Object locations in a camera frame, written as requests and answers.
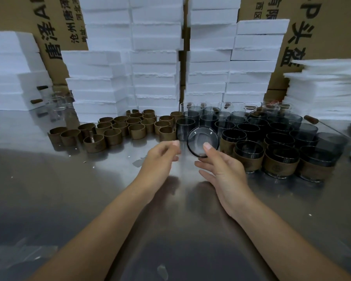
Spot large printed cardboard box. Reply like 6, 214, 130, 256
239, 0, 351, 91

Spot bunch of clear plastic cups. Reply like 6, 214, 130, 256
45, 90, 75, 112

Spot cluster of transparent plastic cups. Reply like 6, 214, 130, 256
175, 101, 349, 158

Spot person's left hand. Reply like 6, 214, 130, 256
133, 140, 182, 202

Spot stack of white foam blocks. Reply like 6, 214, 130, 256
0, 31, 53, 111

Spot smoky transparent plastic cup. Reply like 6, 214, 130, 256
187, 126, 220, 158
233, 140, 265, 174
219, 128, 248, 155
264, 132, 295, 149
298, 146, 337, 182
262, 144, 300, 180

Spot tall stack white foam blocks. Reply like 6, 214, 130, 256
60, 0, 184, 123

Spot person's right forearm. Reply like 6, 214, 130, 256
237, 199, 351, 281

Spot stack of thin foam sheets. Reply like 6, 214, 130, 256
283, 59, 351, 122

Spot person's right hand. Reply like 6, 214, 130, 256
194, 142, 255, 221

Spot group of brown sleeve rings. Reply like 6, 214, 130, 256
48, 109, 185, 153

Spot person's left forearm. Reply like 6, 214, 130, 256
28, 185, 150, 281

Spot stepped stack white foam blocks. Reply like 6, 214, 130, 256
183, 0, 290, 105

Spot brown-handled metal rod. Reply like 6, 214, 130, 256
304, 115, 351, 144

